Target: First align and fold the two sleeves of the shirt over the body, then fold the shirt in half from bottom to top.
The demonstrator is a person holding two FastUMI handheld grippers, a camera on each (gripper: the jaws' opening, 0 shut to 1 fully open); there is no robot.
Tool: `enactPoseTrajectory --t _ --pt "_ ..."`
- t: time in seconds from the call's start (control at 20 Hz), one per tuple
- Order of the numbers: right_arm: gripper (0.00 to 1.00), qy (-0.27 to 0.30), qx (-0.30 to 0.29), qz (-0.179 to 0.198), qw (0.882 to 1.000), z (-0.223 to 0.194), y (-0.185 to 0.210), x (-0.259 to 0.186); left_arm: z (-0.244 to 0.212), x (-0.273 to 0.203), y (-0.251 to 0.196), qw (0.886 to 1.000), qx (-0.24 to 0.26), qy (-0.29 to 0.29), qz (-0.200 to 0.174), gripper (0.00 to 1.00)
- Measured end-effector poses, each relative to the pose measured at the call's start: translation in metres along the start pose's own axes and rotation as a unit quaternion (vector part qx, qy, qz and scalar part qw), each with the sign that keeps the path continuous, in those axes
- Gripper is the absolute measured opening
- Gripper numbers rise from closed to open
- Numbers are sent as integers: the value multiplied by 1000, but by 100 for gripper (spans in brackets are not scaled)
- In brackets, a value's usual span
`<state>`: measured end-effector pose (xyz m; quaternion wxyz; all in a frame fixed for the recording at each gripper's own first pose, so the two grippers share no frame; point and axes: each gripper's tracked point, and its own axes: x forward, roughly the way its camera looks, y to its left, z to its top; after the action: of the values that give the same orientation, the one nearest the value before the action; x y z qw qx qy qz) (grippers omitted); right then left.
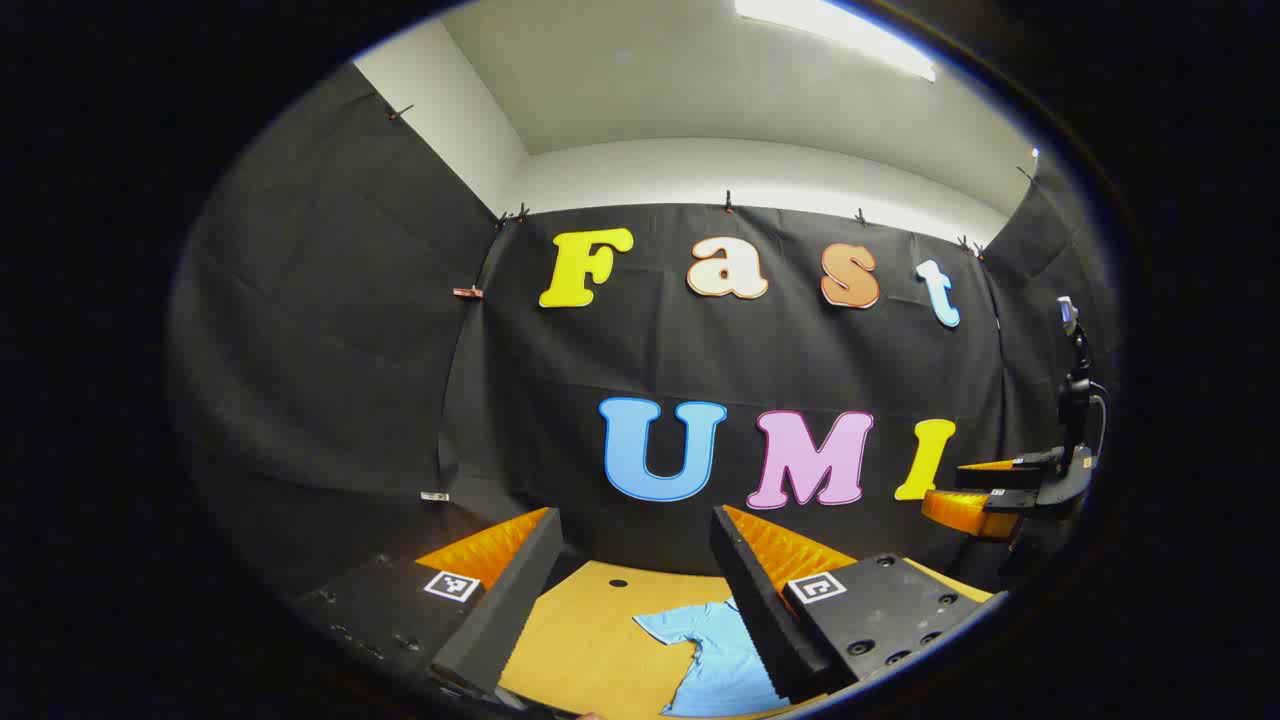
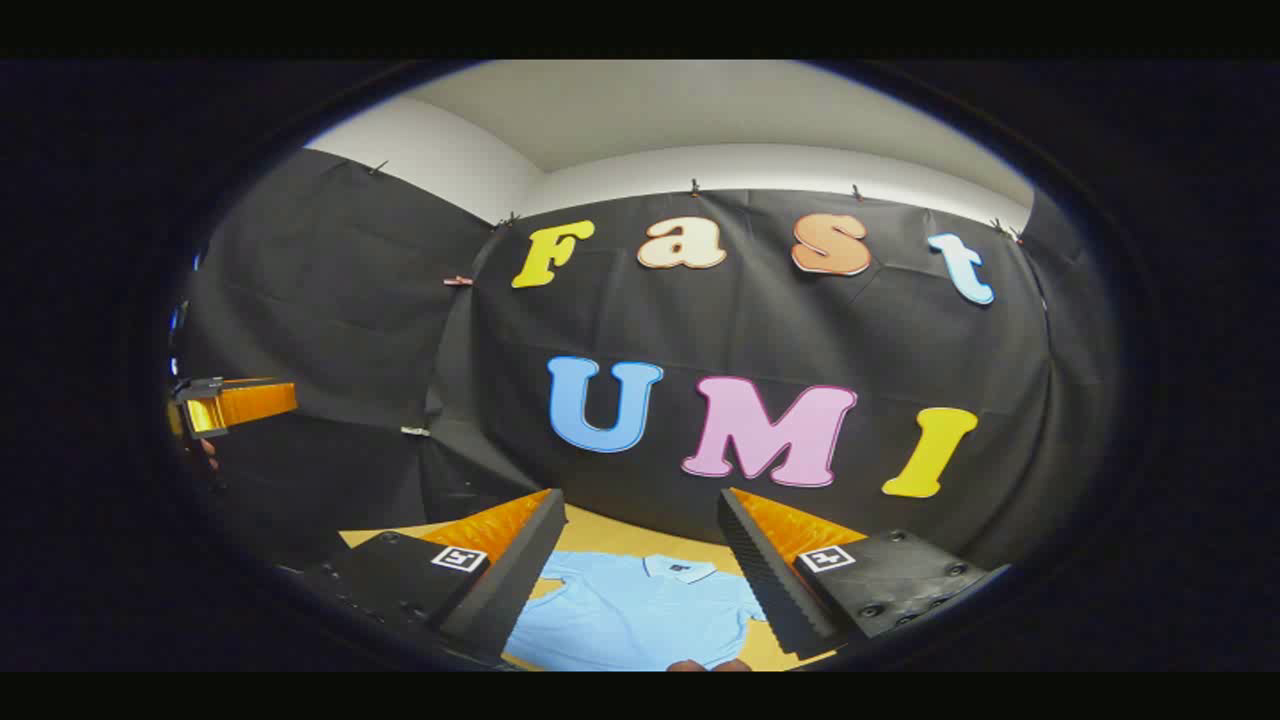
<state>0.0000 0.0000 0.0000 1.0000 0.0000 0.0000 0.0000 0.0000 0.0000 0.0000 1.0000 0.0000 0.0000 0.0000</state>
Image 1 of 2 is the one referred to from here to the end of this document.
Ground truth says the ceiling light panel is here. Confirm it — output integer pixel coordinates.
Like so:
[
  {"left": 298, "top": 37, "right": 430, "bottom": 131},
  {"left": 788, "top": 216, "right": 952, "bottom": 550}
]
[{"left": 735, "top": 0, "right": 938, "bottom": 83}]

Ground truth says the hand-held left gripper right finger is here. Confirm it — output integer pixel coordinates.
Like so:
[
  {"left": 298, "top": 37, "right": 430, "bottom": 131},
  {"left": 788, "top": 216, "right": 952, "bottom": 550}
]
[{"left": 708, "top": 504, "right": 1009, "bottom": 705}]

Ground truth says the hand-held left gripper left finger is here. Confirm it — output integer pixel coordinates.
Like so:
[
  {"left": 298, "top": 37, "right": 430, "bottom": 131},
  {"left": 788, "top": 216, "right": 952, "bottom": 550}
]
[{"left": 290, "top": 506, "right": 566, "bottom": 701}]

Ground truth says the light blue T-shirt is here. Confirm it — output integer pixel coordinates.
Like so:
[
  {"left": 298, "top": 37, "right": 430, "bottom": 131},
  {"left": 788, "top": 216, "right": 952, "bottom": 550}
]
[{"left": 632, "top": 598, "right": 791, "bottom": 718}]

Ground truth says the black backdrop cloth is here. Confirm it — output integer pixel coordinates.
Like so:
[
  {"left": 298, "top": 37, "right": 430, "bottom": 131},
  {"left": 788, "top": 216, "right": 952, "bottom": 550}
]
[{"left": 165, "top": 62, "right": 1126, "bottom": 601}]

